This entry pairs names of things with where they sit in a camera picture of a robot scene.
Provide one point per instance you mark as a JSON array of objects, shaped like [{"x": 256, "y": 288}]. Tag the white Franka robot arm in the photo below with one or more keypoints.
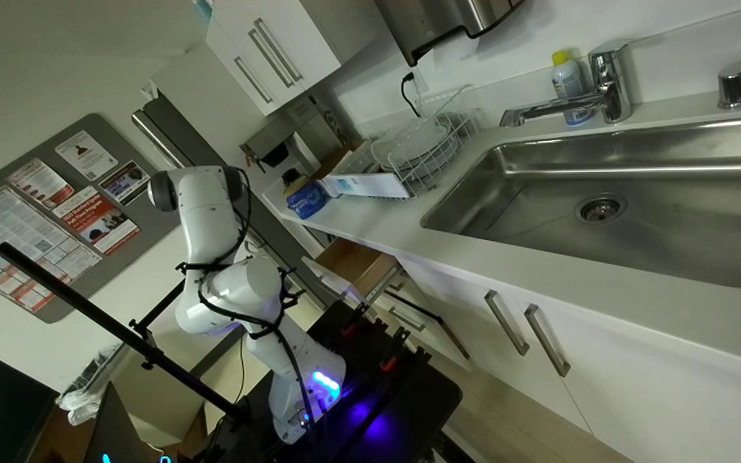
[{"x": 207, "y": 215}]

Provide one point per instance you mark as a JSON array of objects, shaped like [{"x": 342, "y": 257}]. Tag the white drawer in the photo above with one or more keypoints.
[
  {"x": 417, "y": 297},
  {"x": 442, "y": 338}
]

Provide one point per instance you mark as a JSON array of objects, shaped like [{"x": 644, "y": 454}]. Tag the white upper cabinet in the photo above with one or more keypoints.
[{"x": 302, "y": 33}]

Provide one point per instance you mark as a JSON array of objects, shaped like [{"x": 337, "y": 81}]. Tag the white drip tray blue label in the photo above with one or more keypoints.
[{"x": 370, "y": 185}]

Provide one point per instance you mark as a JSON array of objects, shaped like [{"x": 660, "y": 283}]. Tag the blue and white box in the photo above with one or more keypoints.
[{"x": 308, "y": 204}]

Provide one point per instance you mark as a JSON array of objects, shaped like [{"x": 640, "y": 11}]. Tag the stacked white plates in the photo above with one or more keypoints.
[{"x": 426, "y": 149}]

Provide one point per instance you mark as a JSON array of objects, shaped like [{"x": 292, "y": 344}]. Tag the black robot cart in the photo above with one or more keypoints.
[{"x": 423, "y": 401}]

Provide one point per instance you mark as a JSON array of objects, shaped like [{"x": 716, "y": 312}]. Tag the steel paper towel dispenser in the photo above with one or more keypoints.
[{"x": 431, "y": 27}]

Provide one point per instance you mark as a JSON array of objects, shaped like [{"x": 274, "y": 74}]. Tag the grey bulletin board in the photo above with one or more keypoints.
[{"x": 143, "y": 226}]

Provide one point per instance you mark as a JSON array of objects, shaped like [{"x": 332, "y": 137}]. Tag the large brown cardboard box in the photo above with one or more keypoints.
[{"x": 172, "y": 386}]

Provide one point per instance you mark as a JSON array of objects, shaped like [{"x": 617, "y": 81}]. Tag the dark photo flyer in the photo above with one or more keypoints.
[{"x": 123, "y": 181}]

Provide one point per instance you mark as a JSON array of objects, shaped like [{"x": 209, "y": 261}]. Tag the red and white flyer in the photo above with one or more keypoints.
[{"x": 100, "y": 222}]

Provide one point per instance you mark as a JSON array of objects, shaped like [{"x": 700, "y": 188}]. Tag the stainless steel sink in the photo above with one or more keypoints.
[{"x": 644, "y": 220}]

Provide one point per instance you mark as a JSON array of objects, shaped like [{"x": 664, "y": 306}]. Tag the chrome faucet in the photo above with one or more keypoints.
[{"x": 610, "y": 81}]

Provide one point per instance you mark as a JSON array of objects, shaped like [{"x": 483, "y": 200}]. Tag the black stand pole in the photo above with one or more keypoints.
[{"x": 88, "y": 305}]

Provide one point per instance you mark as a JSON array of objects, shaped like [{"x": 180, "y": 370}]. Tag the white sheet dark figure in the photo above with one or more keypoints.
[{"x": 88, "y": 154}]

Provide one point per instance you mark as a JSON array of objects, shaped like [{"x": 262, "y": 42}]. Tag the small red white poster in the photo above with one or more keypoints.
[{"x": 38, "y": 182}]

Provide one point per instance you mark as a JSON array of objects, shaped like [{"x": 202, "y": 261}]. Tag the large text poster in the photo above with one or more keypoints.
[{"x": 18, "y": 234}]

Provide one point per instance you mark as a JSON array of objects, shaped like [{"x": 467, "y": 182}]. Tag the chrome sink-side cup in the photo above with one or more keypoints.
[{"x": 734, "y": 85}]

